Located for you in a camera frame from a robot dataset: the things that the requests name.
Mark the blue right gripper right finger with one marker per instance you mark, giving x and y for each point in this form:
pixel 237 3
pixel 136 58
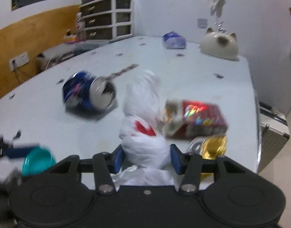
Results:
pixel 189 166

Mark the silver ribbed suitcase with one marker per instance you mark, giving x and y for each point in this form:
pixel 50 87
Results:
pixel 274 134

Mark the white plastic drawer unit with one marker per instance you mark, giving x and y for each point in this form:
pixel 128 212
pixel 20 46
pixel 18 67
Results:
pixel 108 20

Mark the red cigarette box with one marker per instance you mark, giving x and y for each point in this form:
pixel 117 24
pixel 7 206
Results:
pixel 187 119

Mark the blue white plastic packet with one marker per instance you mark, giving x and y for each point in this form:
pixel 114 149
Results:
pixel 173 40

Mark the white wall socket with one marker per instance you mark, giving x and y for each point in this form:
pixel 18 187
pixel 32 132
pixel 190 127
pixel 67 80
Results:
pixel 19 61

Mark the white plastic bag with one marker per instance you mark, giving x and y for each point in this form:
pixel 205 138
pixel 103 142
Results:
pixel 141 140

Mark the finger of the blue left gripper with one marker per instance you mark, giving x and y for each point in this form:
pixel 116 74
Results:
pixel 20 151

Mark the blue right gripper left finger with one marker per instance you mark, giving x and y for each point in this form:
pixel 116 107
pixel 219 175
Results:
pixel 105 164

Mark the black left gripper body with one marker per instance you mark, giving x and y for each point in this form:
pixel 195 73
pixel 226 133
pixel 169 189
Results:
pixel 7 172

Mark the crushed blue soda can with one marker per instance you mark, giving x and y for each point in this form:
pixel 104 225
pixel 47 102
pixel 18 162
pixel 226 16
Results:
pixel 83 90

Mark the plastic bottle by drawers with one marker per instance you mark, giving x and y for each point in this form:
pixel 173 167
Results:
pixel 80 27

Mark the white cat-shaped ceramic dish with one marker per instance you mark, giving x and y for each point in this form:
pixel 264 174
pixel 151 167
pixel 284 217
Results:
pixel 220 44

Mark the teal plastic lid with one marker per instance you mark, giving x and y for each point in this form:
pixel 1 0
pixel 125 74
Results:
pixel 37 161

